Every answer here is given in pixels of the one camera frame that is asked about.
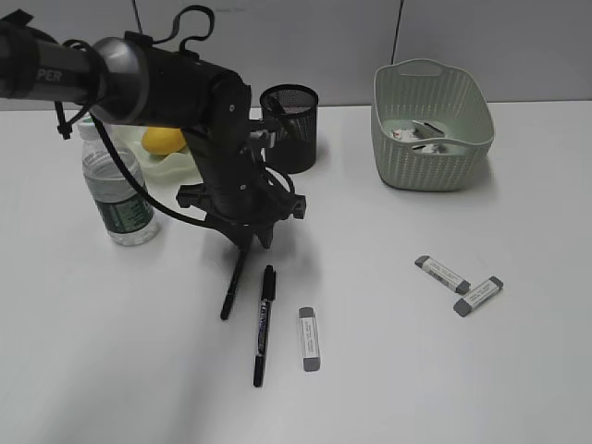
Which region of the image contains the grey white eraser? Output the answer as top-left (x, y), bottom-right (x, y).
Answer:
top-left (298, 306), bottom-right (321, 372)
top-left (414, 255), bottom-right (471, 295)
top-left (453, 276), bottom-right (504, 317)

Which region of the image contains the clear water bottle green label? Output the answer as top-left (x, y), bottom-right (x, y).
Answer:
top-left (77, 116), bottom-right (159, 246)

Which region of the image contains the white waste paper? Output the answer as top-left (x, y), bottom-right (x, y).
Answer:
top-left (391, 120), bottom-right (454, 154)

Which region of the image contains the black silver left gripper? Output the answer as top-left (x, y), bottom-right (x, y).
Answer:
top-left (177, 78), bottom-right (306, 249)

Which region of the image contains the thin black pen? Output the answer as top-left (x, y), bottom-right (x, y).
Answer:
top-left (267, 96), bottom-right (298, 141)

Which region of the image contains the yellow mango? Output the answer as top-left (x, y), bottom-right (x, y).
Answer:
top-left (141, 127), bottom-right (186, 156)

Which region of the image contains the pale green plastic basket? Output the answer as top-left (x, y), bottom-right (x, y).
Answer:
top-left (371, 58), bottom-right (495, 191)

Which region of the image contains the pale green wavy glass plate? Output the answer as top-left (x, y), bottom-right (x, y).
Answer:
top-left (110, 125), bottom-right (200, 182)

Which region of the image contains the black marker pen blue label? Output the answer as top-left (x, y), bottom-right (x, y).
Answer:
top-left (253, 265), bottom-right (277, 388)

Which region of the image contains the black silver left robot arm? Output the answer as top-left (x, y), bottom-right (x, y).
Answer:
top-left (1, 10), bottom-right (306, 250)

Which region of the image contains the black mesh pen holder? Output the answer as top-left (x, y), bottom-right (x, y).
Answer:
top-left (260, 84), bottom-right (319, 174)

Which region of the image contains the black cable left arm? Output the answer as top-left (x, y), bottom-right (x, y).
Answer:
top-left (54, 4), bottom-right (297, 230)

